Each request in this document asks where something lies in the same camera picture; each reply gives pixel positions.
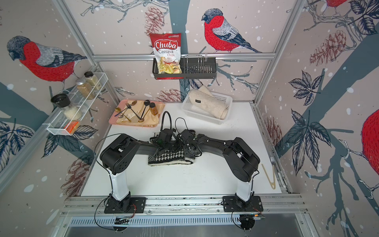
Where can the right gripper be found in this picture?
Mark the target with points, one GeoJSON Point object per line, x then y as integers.
{"type": "Point", "coordinates": [188, 145]}

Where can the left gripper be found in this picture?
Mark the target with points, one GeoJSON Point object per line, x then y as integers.
{"type": "Point", "coordinates": [165, 146]}

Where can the black white patterned scarf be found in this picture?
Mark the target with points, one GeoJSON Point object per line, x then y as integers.
{"type": "Point", "coordinates": [170, 158]}

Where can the white plastic basket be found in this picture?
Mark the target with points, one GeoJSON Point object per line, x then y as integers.
{"type": "Point", "coordinates": [193, 111]}

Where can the beige knitted scarf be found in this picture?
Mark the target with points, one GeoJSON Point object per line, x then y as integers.
{"type": "Point", "coordinates": [205, 100]}

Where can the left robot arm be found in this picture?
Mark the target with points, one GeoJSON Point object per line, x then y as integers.
{"type": "Point", "coordinates": [117, 156]}

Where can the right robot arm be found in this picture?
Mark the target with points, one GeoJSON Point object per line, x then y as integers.
{"type": "Point", "coordinates": [241, 159]}

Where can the small amber spice bottle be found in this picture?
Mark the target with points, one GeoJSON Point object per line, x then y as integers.
{"type": "Point", "coordinates": [153, 109]}

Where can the beige cloth on tray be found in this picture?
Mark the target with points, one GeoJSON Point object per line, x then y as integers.
{"type": "Point", "coordinates": [148, 117]}

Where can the black ladle spoon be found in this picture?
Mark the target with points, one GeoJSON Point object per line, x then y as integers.
{"type": "Point", "coordinates": [146, 104]}

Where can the black gold fork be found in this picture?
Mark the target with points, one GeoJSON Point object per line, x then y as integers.
{"type": "Point", "coordinates": [130, 107]}

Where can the gold spoon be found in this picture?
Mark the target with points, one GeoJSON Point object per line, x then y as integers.
{"type": "Point", "coordinates": [122, 118]}

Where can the pink tray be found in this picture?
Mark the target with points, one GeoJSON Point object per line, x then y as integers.
{"type": "Point", "coordinates": [114, 117]}

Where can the red cassava chips bag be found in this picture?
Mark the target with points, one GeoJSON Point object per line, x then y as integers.
{"type": "Point", "coordinates": [167, 51]}

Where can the spice jar black lid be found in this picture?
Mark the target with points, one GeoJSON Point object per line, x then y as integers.
{"type": "Point", "coordinates": [93, 80]}

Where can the small orange box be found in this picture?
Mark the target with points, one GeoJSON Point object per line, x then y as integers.
{"type": "Point", "coordinates": [72, 127]}

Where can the spice jar silver lid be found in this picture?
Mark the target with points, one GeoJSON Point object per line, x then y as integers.
{"type": "Point", "coordinates": [85, 89]}

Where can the beige plastic tongs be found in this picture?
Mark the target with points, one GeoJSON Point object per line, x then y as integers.
{"type": "Point", "coordinates": [270, 176]}

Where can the large jar black lid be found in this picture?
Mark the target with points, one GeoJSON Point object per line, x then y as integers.
{"type": "Point", "coordinates": [70, 111]}

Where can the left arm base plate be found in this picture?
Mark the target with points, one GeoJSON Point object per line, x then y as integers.
{"type": "Point", "coordinates": [130, 205]}

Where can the black wire wall basket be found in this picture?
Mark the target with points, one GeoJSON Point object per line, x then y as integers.
{"type": "Point", "coordinates": [188, 68]}

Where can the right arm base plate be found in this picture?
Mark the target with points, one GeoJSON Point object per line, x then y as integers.
{"type": "Point", "coordinates": [235, 204]}

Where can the white wire wall shelf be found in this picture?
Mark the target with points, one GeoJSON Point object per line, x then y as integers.
{"type": "Point", "coordinates": [57, 125]}

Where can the aluminium front rail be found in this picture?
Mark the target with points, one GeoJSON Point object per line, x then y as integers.
{"type": "Point", "coordinates": [190, 205]}

